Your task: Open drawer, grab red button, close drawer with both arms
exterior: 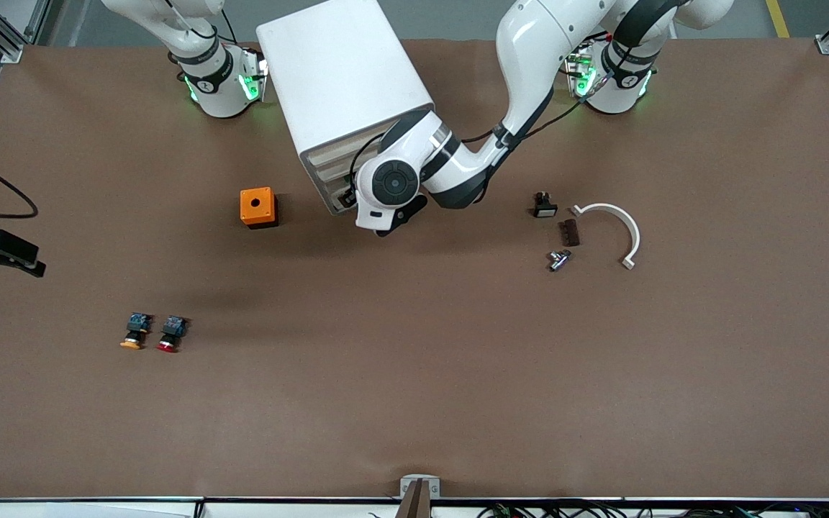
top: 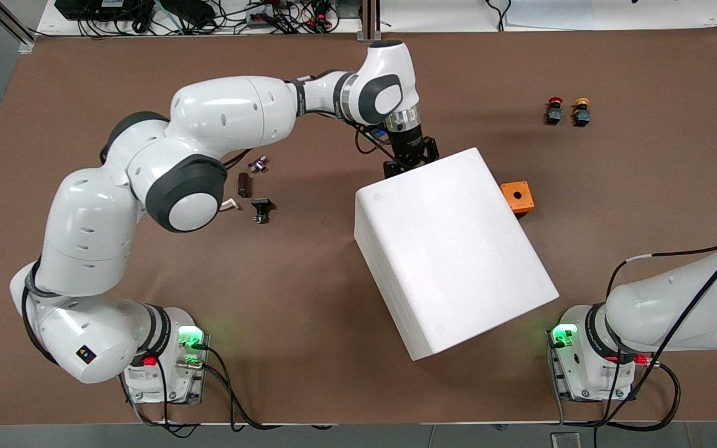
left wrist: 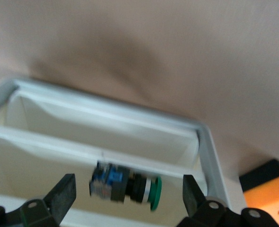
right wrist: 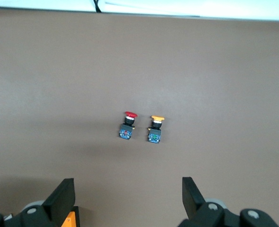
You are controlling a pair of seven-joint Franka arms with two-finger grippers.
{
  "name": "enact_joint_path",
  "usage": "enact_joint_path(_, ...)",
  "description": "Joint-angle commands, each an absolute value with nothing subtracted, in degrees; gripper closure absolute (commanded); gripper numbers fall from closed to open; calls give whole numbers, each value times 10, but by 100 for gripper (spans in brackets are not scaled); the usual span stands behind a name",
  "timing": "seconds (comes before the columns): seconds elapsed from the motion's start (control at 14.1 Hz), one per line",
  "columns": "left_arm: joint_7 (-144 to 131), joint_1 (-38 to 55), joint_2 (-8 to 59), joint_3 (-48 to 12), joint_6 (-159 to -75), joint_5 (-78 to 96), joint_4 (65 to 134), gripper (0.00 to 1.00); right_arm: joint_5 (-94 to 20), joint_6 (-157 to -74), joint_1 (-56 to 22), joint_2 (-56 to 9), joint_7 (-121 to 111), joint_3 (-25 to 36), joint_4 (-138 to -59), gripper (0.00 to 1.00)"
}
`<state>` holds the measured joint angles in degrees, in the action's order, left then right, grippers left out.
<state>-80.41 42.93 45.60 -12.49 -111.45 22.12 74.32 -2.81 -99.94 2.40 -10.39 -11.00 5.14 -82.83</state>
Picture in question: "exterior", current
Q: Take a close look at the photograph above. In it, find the white drawer cabinet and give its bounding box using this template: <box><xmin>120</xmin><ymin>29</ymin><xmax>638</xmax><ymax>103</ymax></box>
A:
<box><xmin>256</xmin><ymin>0</ymin><xmax>435</xmax><ymax>217</ymax></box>

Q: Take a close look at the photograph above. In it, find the orange box with hole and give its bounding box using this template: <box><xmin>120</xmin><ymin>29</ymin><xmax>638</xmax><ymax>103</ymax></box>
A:
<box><xmin>240</xmin><ymin>187</ymin><xmax>278</xmax><ymax>230</ymax></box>

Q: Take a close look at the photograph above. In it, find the grey metal bracket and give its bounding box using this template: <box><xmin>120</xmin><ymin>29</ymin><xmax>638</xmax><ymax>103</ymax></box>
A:
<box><xmin>399</xmin><ymin>473</ymin><xmax>441</xmax><ymax>518</ymax></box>

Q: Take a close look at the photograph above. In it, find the red push button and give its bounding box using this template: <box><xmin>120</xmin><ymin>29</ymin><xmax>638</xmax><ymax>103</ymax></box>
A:
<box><xmin>155</xmin><ymin>315</ymin><xmax>189</xmax><ymax>353</ymax></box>

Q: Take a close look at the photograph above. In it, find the white half ring clamp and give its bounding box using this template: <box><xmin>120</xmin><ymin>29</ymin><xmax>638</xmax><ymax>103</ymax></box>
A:
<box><xmin>571</xmin><ymin>203</ymin><xmax>641</xmax><ymax>271</ymax></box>

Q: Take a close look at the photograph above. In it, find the orange push button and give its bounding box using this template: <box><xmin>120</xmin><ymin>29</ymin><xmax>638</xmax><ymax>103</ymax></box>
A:
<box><xmin>119</xmin><ymin>312</ymin><xmax>155</xmax><ymax>351</ymax></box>

